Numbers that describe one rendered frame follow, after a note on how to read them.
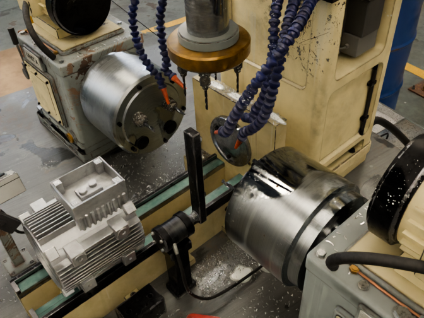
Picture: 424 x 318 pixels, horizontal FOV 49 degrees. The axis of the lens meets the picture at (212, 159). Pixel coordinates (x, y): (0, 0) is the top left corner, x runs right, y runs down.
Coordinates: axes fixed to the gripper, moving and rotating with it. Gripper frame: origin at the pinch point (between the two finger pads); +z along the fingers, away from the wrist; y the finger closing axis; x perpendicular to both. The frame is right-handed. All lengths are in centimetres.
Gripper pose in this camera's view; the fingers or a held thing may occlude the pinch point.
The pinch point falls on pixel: (2, 221)
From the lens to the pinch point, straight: 104.2
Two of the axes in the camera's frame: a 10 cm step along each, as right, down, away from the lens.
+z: 4.1, 4.1, 8.1
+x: -6.2, 7.8, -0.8
